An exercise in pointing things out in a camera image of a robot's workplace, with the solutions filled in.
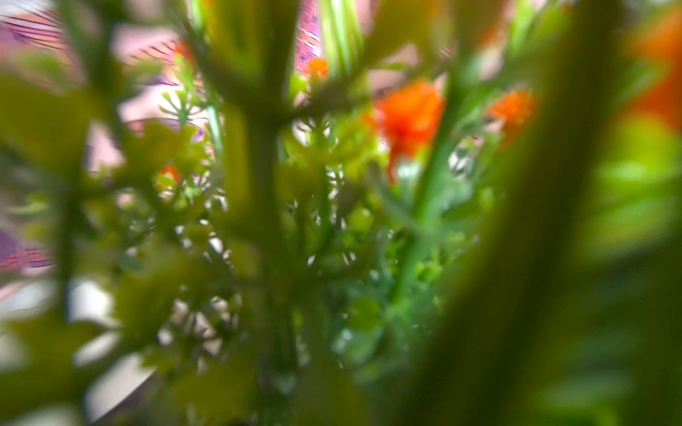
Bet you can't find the orange flower pot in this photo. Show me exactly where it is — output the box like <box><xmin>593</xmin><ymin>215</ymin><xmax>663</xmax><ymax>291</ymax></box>
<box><xmin>1</xmin><ymin>1</ymin><xmax>681</xmax><ymax>425</ymax></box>

